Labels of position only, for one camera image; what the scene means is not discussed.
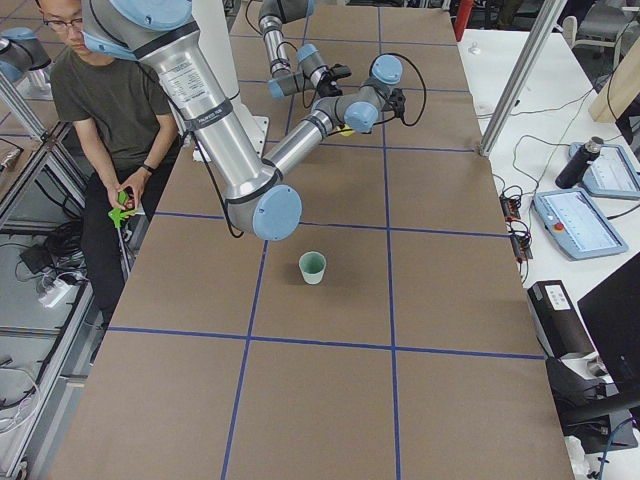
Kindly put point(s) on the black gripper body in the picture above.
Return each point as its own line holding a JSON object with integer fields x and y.
{"x": 330, "y": 85}
{"x": 353, "y": 131}

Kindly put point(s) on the yellow plastic cup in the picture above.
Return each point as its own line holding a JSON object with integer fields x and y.
{"x": 345, "y": 131}

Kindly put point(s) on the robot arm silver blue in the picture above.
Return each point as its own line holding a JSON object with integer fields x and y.
{"x": 295, "y": 69}
{"x": 164, "y": 36}

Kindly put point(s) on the small circuit board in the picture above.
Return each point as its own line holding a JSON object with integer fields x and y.
{"x": 510, "y": 206}

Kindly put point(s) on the black water bottle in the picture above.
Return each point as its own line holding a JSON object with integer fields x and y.
{"x": 582, "y": 159}

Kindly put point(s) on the seated person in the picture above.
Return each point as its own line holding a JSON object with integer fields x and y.
{"x": 127, "y": 132}

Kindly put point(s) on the near teach pendant tablet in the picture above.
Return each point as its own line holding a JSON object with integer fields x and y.
{"x": 577, "y": 225}

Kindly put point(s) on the teach pendant tablet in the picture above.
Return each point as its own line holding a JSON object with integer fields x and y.
{"x": 612, "y": 175}
{"x": 577, "y": 225}

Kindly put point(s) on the far teach pendant tablet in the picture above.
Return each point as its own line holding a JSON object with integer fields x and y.
{"x": 612, "y": 175}

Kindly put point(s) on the green hand-held tool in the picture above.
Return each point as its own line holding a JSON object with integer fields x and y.
{"x": 117, "y": 215}

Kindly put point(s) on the black cardboard box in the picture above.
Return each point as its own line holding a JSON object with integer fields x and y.
{"x": 558, "y": 327}

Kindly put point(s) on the black monitor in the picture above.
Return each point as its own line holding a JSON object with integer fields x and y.
{"x": 610, "y": 312}

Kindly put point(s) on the white power strip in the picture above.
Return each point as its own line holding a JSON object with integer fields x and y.
{"x": 54, "y": 293}

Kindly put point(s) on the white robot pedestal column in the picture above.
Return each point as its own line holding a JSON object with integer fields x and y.
{"x": 215, "y": 45}

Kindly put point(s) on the aluminium frame post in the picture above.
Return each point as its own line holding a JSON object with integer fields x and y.
{"x": 533, "y": 46}

